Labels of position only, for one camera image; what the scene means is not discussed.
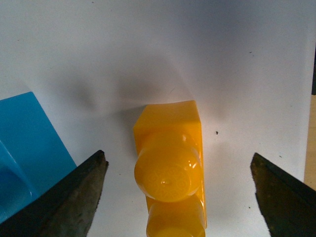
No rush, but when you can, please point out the blue toy block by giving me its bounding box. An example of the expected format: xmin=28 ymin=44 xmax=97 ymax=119
xmin=0 ymin=92 xmax=76 ymax=222

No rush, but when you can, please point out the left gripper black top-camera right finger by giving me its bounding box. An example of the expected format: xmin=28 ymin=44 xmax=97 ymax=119
xmin=250 ymin=153 xmax=316 ymax=237

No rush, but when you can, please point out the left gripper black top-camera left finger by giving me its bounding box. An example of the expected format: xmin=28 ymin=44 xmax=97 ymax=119
xmin=0 ymin=150 xmax=109 ymax=237

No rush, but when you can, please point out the yellow toy block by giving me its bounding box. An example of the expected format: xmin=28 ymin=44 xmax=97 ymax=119
xmin=133 ymin=100 xmax=207 ymax=237

